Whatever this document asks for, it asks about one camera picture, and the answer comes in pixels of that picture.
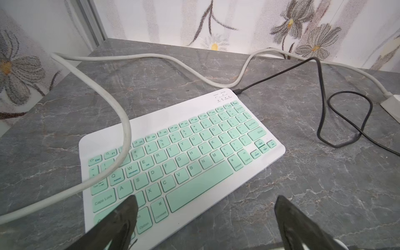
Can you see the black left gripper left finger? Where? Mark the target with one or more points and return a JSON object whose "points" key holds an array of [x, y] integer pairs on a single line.
{"points": [[113, 231]]}

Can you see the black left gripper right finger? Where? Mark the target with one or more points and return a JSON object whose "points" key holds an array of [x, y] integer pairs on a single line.
{"points": [[298, 231]]}

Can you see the white power strip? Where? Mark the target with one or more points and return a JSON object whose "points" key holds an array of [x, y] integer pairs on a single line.
{"points": [[392, 107]]}

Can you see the far green white keyboard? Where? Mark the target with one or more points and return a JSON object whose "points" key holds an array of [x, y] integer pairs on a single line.
{"points": [[183, 160]]}

